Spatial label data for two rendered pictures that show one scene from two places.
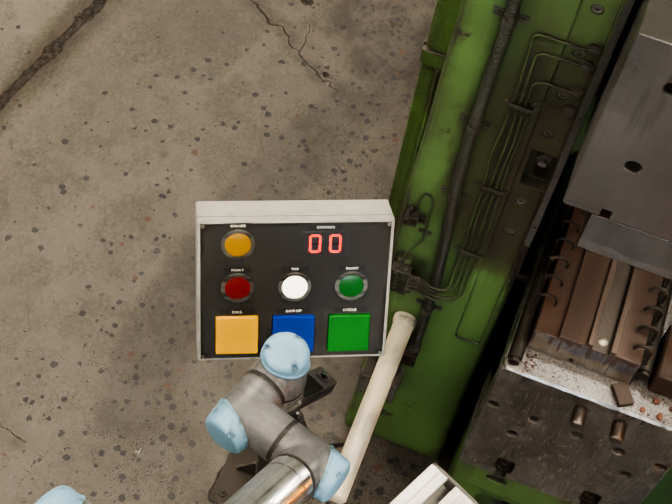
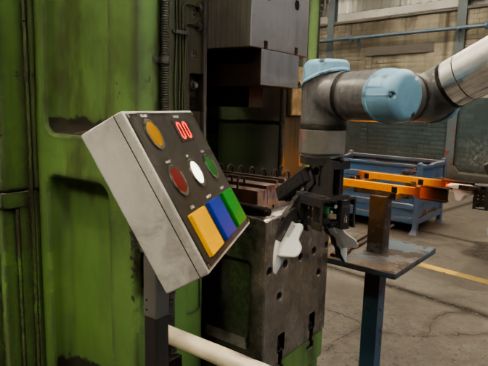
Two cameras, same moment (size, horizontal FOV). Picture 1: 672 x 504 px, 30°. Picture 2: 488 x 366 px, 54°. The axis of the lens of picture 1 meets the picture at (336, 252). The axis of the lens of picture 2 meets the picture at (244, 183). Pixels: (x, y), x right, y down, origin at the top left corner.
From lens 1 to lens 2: 205 cm
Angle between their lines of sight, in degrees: 69
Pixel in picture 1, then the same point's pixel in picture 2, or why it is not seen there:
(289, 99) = not seen: outside the picture
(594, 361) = not seen: hidden behind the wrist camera
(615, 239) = (271, 66)
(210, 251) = (146, 143)
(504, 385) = (271, 241)
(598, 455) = (308, 266)
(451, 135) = (151, 83)
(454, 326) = (184, 303)
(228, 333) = (205, 227)
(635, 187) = (271, 12)
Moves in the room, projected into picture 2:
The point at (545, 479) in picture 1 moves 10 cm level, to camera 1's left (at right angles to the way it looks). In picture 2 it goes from (296, 329) to (285, 343)
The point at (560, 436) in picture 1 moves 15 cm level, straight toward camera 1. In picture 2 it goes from (295, 267) to (335, 282)
